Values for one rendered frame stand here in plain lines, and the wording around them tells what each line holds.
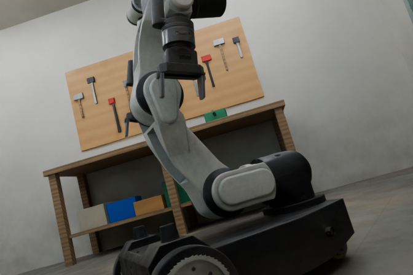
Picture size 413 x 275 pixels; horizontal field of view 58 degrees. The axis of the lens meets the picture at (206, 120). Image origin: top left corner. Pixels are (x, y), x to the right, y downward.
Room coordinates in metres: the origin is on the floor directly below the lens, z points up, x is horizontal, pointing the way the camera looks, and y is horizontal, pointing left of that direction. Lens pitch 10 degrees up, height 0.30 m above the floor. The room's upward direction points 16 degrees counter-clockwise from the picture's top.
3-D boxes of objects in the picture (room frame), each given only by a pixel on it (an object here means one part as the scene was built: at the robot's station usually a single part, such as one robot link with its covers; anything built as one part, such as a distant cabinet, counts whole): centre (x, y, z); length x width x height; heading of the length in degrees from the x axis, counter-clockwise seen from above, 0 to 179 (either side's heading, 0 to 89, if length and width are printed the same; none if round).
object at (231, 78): (3.77, 0.37, 1.50); 2.00 x 0.04 x 0.90; 85
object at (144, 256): (1.17, 0.01, 0.19); 0.64 x 0.52 x 0.33; 114
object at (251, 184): (1.18, -0.02, 0.28); 0.21 x 0.20 x 0.13; 114
